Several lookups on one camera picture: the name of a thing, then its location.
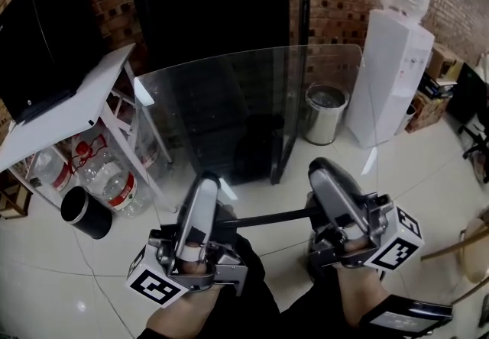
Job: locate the clear glass shelf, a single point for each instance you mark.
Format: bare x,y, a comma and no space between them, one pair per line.
252,108

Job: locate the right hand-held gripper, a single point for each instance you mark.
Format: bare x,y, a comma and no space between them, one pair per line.
344,196

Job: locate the person's left forearm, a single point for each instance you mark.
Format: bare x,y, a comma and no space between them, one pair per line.
183,314

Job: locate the white table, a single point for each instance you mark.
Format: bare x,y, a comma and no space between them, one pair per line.
57,116

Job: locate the brown cardboard box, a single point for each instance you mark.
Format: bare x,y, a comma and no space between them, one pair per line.
426,112
443,60

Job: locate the stack of dark books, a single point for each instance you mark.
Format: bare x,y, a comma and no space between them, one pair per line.
435,87

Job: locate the black wrist-worn device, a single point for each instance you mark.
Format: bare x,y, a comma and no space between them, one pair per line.
405,318

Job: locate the black cylinder container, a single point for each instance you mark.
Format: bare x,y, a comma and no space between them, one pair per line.
86,215

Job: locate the black fridge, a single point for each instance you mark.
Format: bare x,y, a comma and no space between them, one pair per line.
214,13

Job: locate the white water dispenser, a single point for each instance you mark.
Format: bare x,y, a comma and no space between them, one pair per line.
389,78

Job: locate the steel trash bin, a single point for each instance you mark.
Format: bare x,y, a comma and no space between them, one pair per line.
324,116

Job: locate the person's black trousers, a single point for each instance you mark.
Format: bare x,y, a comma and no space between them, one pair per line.
267,307

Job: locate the person's right forearm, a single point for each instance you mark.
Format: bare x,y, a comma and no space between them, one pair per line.
361,291

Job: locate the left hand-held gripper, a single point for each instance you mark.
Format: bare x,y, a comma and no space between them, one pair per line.
225,268

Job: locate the black office chair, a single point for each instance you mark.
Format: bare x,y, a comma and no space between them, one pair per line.
471,108

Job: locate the large red-label water bottle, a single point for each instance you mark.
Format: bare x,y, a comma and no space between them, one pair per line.
111,177
51,173

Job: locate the black box appliance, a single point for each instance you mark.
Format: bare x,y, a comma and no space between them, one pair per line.
46,36

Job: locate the person's left hand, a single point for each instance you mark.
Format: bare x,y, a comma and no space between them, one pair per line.
193,265

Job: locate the wooden chair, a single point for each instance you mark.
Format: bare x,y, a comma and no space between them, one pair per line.
475,253

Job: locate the person's right hand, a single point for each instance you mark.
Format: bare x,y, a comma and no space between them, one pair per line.
355,245

